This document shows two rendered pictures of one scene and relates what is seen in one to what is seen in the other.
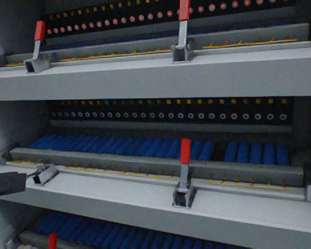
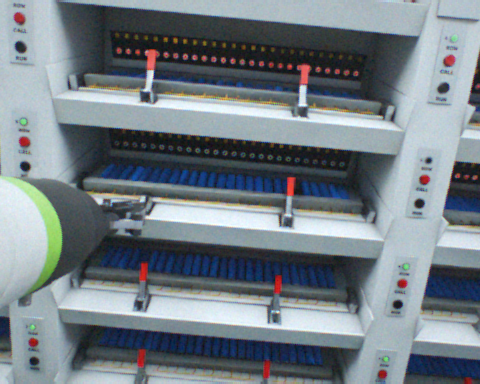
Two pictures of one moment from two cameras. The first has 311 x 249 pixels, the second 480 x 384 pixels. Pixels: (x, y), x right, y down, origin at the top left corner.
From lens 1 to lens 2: 29 cm
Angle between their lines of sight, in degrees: 23
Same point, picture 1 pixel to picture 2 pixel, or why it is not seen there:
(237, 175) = (319, 206)
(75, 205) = (184, 232)
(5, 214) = not seen: hidden behind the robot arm
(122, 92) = (246, 134)
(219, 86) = (327, 140)
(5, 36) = (77, 49)
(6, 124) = (74, 151)
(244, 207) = (330, 227)
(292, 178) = (355, 208)
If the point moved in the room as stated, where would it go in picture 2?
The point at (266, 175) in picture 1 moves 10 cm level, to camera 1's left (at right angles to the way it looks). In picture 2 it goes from (339, 206) to (297, 206)
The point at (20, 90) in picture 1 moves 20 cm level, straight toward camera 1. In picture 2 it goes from (127, 118) to (207, 124)
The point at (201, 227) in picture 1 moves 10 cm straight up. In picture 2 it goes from (300, 243) to (308, 190)
